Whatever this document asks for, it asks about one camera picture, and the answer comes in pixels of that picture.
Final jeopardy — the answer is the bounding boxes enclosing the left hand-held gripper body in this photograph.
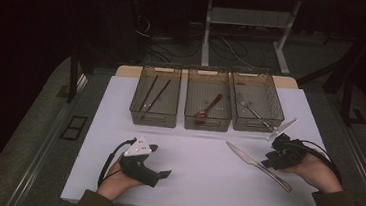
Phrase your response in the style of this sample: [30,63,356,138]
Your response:
[117,134,164,189]

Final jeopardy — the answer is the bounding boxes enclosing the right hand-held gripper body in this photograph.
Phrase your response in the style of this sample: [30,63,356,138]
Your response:
[262,114,312,174]

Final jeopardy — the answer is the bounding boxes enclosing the metal knife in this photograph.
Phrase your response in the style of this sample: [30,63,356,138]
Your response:
[222,140,297,194]

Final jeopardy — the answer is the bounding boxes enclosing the smoky clear plastic bin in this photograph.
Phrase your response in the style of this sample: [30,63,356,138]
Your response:
[182,66,237,134]
[128,63,183,130]
[227,68,289,136]

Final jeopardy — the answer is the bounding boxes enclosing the metal fork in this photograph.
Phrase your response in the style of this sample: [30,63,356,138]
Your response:
[233,92,278,132]

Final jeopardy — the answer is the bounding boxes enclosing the black chopstick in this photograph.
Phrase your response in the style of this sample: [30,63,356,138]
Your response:
[138,73,159,114]
[142,77,172,119]

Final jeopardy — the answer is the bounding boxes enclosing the brown wooden spoon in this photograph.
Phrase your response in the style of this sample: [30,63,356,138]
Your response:
[192,91,225,126]

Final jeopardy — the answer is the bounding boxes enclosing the person's left hand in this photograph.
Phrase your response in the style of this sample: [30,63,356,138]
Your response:
[95,158,146,204]

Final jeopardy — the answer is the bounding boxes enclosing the person's right hand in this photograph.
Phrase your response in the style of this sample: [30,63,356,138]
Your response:
[277,147,347,195]

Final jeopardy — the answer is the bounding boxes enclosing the dark metal stand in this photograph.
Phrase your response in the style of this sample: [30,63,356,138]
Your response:
[294,6,366,129]
[66,47,83,105]

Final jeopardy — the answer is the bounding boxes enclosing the white metal stand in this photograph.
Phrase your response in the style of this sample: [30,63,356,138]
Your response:
[199,0,303,77]

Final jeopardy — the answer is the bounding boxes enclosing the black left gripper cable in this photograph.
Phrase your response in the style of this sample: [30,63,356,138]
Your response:
[96,135,138,191]

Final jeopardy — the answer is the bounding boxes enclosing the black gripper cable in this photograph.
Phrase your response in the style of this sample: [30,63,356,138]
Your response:
[96,135,138,191]
[298,139,347,185]

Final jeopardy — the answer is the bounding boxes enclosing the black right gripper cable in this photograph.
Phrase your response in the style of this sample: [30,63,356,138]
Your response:
[298,139,347,185]

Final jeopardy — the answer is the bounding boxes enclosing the black rectangular floor frame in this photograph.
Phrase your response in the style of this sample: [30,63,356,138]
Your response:
[59,114,89,143]

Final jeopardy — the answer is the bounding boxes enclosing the tangle of floor cables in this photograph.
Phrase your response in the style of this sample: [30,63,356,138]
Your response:
[129,13,260,72]

